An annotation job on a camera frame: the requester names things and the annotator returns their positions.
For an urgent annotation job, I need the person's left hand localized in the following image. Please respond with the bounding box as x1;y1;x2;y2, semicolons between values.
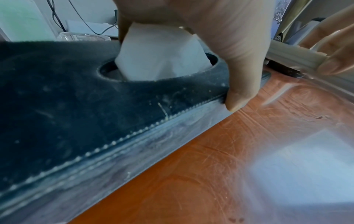
113;0;277;111

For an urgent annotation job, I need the person's right hand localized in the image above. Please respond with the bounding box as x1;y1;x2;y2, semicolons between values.
300;4;354;76

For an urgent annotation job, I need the clear plastic container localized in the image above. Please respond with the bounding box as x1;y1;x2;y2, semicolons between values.
56;32;112;42

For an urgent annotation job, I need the black leather tissue box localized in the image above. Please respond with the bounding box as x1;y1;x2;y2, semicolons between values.
0;40;271;224

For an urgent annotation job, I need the white paper tissue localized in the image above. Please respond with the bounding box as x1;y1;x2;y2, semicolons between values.
114;21;214;82

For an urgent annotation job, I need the printed paper sheet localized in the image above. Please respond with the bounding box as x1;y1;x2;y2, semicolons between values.
272;0;294;42

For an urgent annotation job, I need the cream ridged stick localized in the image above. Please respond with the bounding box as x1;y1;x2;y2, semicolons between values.
267;40;329;71

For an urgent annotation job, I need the black flat object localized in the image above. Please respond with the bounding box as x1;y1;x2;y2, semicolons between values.
265;57;305;79

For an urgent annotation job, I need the black cable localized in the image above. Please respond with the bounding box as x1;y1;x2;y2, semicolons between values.
67;0;118;35
49;0;67;32

